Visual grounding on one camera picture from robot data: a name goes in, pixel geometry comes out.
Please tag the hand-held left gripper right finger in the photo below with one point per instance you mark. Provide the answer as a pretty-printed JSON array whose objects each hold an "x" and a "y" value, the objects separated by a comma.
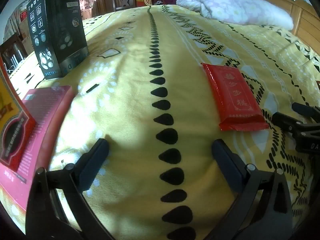
[{"x": 225, "y": 160}]

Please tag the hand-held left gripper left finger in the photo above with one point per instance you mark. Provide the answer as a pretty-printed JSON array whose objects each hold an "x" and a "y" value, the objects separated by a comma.
[{"x": 95, "y": 160}]

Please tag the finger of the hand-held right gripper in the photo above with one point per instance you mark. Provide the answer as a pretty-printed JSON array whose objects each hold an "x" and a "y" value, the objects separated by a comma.
[
  {"x": 285, "y": 121},
  {"x": 305, "y": 110}
]

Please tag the red snack packet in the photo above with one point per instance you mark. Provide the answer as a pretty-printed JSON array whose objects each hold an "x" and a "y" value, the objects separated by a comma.
[{"x": 232, "y": 97}]

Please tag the pink box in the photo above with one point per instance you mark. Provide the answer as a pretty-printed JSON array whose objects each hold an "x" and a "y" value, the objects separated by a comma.
[{"x": 47, "y": 120}]

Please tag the yellow printed blanket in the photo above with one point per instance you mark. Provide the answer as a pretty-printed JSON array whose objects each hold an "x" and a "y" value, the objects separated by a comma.
[{"x": 130, "y": 105}]

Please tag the red yellow snack box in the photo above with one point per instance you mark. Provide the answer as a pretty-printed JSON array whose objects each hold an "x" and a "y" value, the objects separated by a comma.
[{"x": 12, "y": 125}]

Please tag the wooden headboard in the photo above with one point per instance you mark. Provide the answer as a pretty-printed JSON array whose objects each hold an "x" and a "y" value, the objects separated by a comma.
[{"x": 302, "y": 20}]

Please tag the floral pink quilt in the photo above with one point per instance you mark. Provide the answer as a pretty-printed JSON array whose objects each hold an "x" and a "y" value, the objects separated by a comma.
[{"x": 237, "y": 7}]

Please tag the black product box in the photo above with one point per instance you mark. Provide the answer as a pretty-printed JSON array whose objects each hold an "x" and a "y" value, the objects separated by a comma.
[{"x": 57, "y": 30}]

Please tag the dark wooden chair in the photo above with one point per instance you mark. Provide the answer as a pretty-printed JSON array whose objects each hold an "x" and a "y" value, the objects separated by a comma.
[{"x": 7, "y": 45}]

